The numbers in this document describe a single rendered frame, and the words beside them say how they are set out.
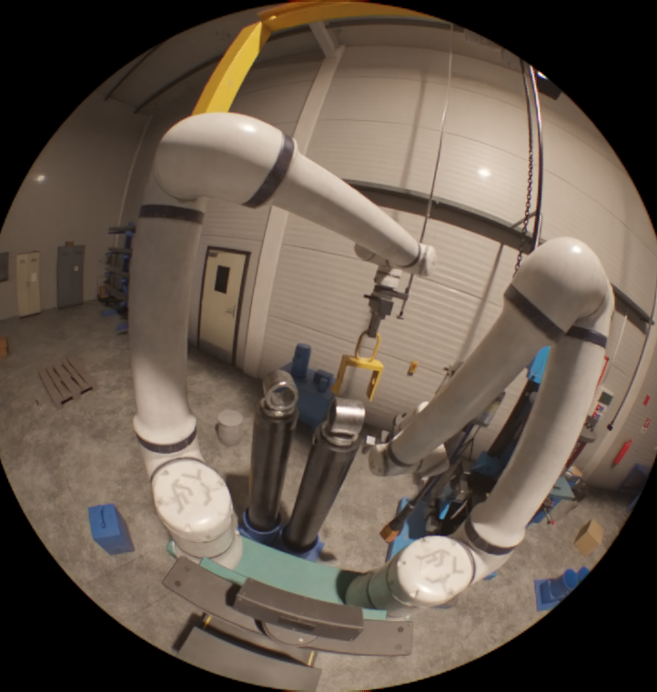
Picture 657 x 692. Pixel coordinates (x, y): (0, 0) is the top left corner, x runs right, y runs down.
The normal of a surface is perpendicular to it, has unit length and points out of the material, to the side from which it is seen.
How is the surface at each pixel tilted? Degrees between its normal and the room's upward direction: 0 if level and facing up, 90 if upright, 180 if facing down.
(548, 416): 90
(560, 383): 90
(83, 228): 90
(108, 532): 0
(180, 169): 131
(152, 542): 0
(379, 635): 0
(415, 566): 11
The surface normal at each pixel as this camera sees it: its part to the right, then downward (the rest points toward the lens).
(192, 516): 0.33, -0.80
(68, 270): 0.91, 0.33
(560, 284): -0.66, 0.10
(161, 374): 0.66, 0.39
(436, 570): 0.07, -0.91
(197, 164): 0.00, 0.84
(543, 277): -0.85, -0.06
